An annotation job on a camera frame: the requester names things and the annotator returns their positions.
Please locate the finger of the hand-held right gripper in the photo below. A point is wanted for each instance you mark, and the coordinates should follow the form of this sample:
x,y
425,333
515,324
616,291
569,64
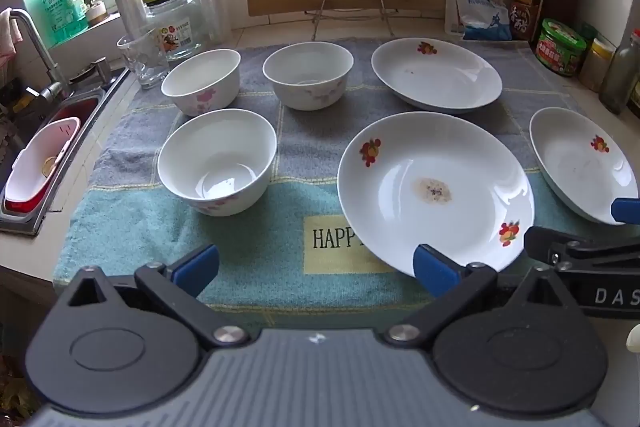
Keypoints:
x,y
627,211
545,242

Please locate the green-cap spice jar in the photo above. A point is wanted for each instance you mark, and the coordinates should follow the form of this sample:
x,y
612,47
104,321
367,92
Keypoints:
x,y
588,33

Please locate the green lidded sauce jar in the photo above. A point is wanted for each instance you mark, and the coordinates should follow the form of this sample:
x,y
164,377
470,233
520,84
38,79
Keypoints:
x,y
562,52

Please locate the white bowl with pink flowers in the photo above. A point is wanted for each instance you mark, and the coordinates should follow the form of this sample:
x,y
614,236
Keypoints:
x,y
200,77
306,69
215,157

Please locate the white flower-print plate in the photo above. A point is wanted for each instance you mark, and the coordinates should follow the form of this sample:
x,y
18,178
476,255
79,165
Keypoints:
x,y
570,167

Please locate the glass bottle with red cap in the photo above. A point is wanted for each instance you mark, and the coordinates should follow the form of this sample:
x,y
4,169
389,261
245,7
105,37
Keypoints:
x,y
617,77

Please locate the clear glass cup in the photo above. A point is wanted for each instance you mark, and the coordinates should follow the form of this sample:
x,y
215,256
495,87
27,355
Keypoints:
x,y
145,62

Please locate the white and blue salt bag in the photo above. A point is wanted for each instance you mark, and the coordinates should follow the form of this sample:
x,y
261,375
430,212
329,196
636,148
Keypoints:
x,y
480,9

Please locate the white strainer basket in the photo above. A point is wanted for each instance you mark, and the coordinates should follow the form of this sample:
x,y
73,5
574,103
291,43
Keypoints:
x,y
35,162

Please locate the red basin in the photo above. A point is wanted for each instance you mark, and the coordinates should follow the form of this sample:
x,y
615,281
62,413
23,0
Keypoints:
x,y
75,109

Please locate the pink cloth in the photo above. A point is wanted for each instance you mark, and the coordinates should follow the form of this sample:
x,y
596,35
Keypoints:
x,y
7,37

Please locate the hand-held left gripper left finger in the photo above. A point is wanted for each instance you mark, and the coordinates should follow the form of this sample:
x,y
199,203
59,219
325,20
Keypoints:
x,y
197,268

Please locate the stainless steel sink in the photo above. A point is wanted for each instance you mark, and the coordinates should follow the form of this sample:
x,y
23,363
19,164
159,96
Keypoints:
x,y
109,94

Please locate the white plate with small stain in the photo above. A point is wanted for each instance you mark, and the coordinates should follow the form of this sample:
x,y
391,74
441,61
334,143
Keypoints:
x,y
440,79

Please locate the grey and teal towel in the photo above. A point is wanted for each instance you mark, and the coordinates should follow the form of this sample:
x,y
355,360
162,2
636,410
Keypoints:
x,y
300,147

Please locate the white plate with large stain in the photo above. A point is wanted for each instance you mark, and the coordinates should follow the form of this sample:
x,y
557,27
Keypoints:
x,y
450,152

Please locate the glass jar with dark lid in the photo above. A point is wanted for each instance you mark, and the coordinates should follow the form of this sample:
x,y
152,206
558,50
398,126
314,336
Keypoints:
x,y
182,32

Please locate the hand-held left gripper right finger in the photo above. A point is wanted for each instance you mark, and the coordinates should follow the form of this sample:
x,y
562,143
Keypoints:
x,y
434,269

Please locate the metal faucet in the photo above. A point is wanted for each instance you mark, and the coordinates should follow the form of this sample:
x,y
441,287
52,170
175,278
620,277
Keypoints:
x,y
35,38

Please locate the yellow-lid spice jar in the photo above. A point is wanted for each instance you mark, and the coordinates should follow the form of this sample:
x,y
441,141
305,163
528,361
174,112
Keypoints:
x,y
597,67

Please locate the person's right hand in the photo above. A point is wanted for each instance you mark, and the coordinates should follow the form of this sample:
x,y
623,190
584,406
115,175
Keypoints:
x,y
635,338

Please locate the small potted plant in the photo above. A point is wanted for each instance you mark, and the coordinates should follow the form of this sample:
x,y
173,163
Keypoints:
x,y
96,13

